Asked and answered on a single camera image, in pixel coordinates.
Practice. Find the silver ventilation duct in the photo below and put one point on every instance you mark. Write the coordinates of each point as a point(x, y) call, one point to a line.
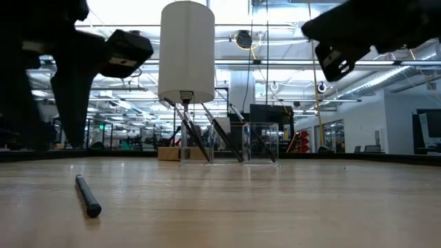
point(379, 81)

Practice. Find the red storage rack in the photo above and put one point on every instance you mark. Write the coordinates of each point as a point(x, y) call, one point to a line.
point(305, 141)

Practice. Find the white shade wooden base lamp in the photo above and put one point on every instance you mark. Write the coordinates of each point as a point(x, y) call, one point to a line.
point(186, 51)

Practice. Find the white sign board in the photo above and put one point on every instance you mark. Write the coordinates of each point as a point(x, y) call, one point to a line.
point(227, 121)

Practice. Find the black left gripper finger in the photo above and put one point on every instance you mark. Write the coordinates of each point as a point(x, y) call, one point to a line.
point(74, 103)
point(17, 103)

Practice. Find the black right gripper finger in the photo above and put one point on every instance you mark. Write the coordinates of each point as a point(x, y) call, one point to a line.
point(306, 31)
point(344, 24)

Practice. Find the black office chair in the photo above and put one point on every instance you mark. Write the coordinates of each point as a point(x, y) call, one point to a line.
point(357, 149)
point(372, 149)

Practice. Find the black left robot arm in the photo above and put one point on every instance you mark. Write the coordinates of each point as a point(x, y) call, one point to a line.
point(41, 13)

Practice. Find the clear acrylic organizer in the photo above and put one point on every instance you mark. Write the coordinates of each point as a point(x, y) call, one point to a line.
point(263, 144)

